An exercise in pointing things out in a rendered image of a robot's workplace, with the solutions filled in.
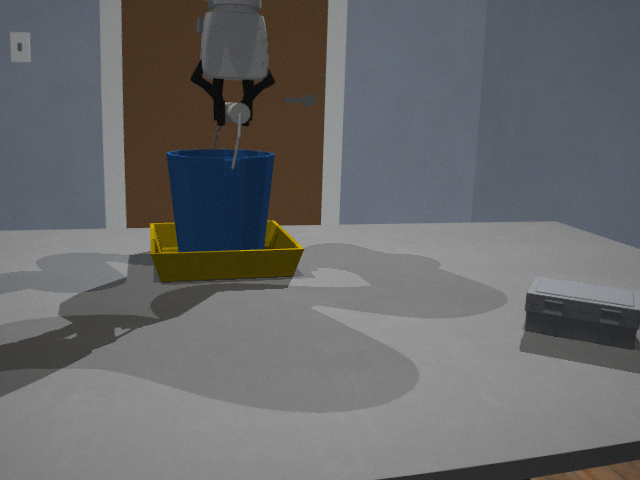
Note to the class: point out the blue bucket with grey handle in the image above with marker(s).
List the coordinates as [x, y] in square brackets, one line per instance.
[221, 204]

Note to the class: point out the grey rectangular case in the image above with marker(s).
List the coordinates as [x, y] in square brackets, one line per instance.
[580, 311]

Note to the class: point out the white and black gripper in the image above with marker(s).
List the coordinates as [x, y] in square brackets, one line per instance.
[233, 46]

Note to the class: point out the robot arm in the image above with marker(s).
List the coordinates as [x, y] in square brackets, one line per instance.
[237, 4]

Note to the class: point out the yellow square tray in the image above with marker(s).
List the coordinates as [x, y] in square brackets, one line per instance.
[280, 257]

